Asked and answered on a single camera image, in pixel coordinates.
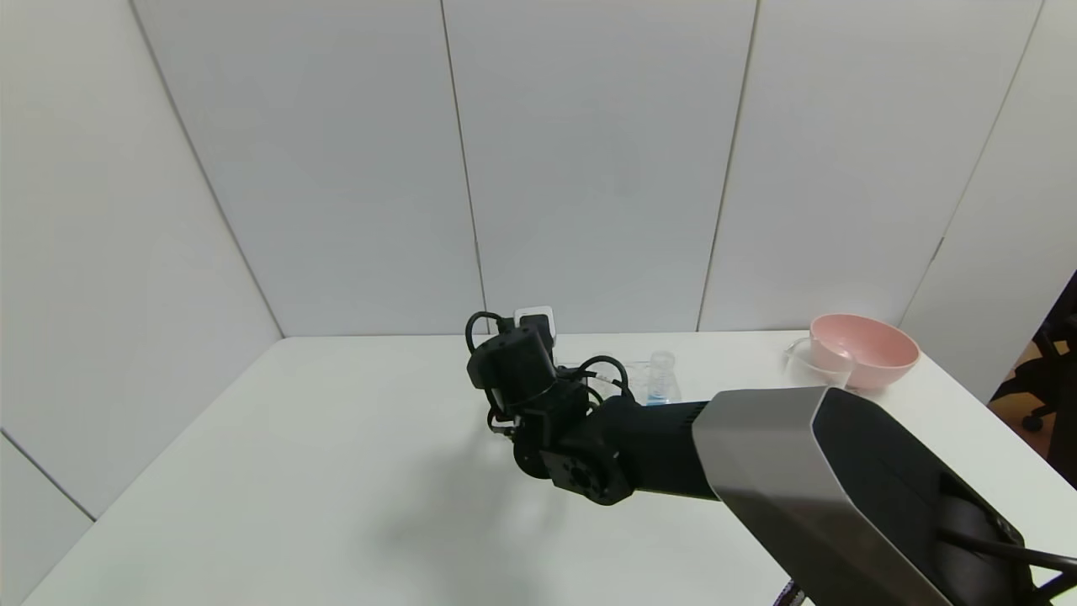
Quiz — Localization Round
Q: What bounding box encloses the clear acrylic test tube rack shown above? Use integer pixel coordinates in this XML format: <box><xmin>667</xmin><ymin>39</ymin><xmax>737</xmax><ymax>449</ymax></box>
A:
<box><xmin>555</xmin><ymin>360</ymin><xmax>681</xmax><ymax>407</ymax></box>

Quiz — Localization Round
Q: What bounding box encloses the test tube with blue pigment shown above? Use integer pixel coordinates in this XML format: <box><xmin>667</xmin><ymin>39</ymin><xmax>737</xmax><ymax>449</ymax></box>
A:
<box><xmin>648</xmin><ymin>351</ymin><xmax>676</xmax><ymax>407</ymax></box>

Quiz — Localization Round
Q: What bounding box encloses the clear glass beaker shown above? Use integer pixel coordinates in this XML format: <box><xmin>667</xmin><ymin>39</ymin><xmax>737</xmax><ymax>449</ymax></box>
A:
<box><xmin>783</xmin><ymin>338</ymin><xmax>855</xmax><ymax>390</ymax></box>

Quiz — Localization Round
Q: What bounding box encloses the pink bowl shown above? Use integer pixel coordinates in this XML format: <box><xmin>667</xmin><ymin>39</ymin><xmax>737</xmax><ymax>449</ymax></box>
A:
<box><xmin>809</xmin><ymin>314</ymin><xmax>920</xmax><ymax>391</ymax></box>

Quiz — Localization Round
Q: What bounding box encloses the black office chair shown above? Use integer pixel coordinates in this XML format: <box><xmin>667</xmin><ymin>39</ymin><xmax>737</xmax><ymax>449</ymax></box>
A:
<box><xmin>997</xmin><ymin>269</ymin><xmax>1077</xmax><ymax>491</ymax></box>

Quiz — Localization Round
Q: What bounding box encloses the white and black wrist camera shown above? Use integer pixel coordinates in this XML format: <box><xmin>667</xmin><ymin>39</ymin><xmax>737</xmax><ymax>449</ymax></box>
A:
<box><xmin>513</xmin><ymin>306</ymin><xmax>557</xmax><ymax>354</ymax></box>

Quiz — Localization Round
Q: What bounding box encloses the black camera cable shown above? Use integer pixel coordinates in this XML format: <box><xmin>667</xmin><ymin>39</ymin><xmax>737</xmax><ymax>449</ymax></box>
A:
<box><xmin>464</xmin><ymin>311</ymin><xmax>516</xmax><ymax>355</ymax></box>

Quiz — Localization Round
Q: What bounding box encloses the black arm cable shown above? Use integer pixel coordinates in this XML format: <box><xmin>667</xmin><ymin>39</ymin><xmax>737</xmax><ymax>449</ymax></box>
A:
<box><xmin>579</xmin><ymin>354</ymin><xmax>633</xmax><ymax>397</ymax></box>

